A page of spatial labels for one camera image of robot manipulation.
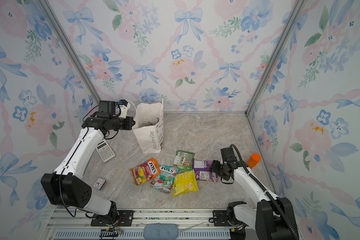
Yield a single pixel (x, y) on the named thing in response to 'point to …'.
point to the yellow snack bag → (185, 182)
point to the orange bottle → (253, 160)
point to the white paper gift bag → (149, 126)
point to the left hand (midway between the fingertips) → (135, 120)
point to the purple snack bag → (202, 168)
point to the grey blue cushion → (160, 231)
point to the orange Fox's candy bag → (145, 172)
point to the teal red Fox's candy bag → (164, 181)
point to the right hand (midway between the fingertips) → (214, 169)
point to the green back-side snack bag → (184, 161)
